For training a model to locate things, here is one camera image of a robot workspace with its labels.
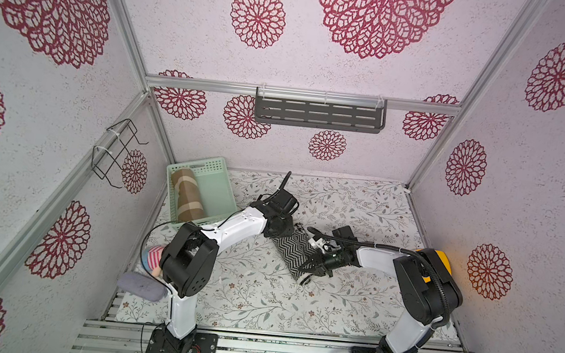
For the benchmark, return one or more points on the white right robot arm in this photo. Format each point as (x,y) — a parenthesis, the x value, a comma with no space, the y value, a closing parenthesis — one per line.
(426,285)

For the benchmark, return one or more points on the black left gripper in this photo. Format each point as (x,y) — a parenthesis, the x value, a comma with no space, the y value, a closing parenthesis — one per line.
(288,220)

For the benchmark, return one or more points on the black white zigzag scarf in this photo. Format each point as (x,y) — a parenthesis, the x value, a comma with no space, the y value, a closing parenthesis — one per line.
(298,252)

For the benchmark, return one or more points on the plush doll black hair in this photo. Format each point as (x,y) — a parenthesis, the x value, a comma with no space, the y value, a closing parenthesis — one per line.
(151,260)

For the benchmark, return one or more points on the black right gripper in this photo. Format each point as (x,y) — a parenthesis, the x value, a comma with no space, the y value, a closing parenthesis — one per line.
(320,261)

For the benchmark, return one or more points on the black wire wall rack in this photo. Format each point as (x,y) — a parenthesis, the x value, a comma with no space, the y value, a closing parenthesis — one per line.
(120,163)

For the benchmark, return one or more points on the grey purple rolled cloth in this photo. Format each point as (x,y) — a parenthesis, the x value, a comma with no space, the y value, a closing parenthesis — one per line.
(142,286)

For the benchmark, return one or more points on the aluminium corner frame post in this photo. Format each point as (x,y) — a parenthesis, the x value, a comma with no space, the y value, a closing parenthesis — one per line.
(523,23)

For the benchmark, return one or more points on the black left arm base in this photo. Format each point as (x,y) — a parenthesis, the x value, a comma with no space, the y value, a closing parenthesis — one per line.
(162,341)

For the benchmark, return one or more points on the dark grey wall shelf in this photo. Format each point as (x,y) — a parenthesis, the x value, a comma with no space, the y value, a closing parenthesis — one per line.
(298,112)

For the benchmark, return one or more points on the brown beige plaid scarf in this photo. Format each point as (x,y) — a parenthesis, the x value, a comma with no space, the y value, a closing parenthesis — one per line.
(186,192)

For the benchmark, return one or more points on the mint green plastic basket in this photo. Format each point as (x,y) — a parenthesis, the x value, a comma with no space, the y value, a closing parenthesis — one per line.
(215,188)

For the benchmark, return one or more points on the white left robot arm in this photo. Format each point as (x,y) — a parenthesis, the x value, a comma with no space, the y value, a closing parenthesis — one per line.
(187,262)

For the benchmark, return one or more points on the yellow fabric hat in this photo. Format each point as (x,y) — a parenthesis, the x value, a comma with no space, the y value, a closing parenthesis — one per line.
(439,263)

